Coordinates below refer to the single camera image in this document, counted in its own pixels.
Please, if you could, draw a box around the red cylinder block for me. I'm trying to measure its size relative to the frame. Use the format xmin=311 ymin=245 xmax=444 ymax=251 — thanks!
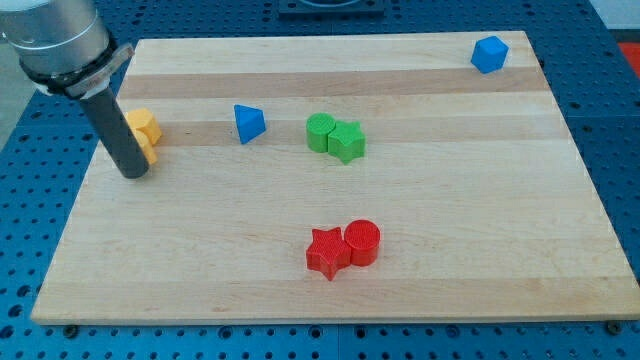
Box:
xmin=344 ymin=219 xmax=381 ymax=267

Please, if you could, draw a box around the yellow block behind rod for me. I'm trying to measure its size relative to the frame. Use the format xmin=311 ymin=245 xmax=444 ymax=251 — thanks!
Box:
xmin=133 ymin=130 xmax=158 ymax=165

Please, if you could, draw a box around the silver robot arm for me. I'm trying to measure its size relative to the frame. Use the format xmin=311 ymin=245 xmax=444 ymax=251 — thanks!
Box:
xmin=1 ymin=0 xmax=134 ymax=99

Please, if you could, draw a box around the yellow hexagon block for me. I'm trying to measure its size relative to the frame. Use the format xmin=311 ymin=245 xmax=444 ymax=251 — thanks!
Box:
xmin=125 ymin=108 xmax=162 ymax=145

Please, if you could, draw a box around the red star block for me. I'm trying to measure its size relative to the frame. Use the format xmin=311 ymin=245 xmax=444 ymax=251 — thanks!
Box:
xmin=306 ymin=227 xmax=352 ymax=281

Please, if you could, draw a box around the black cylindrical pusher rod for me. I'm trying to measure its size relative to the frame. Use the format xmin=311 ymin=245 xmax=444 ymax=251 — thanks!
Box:
xmin=79 ymin=86 xmax=149 ymax=179

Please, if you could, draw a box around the blue cube block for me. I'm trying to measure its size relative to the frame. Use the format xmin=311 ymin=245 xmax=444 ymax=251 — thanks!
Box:
xmin=471 ymin=36 xmax=509 ymax=74

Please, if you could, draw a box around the green star block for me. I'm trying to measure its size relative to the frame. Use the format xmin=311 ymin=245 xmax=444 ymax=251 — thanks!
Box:
xmin=327 ymin=120 xmax=366 ymax=164

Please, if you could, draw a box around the wooden board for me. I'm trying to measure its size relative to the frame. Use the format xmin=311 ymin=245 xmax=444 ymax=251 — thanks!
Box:
xmin=31 ymin=31 xmax=639 ymax=326

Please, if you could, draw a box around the blue triangle block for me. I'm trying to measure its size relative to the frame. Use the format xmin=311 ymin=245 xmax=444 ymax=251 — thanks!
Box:
xmin=234 ymin=104 xmax=266 ymax=144

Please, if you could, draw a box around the green cylinder block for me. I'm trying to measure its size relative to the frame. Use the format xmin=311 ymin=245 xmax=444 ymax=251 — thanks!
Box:
xmin=306 ymin=113 xmax=336 ymax=153

